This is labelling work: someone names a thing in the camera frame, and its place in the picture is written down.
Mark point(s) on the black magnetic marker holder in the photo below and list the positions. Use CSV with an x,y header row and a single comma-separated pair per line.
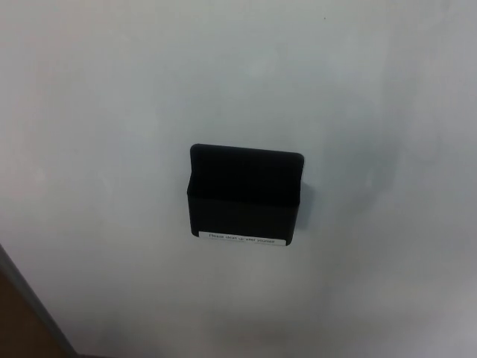
x,y
242,209

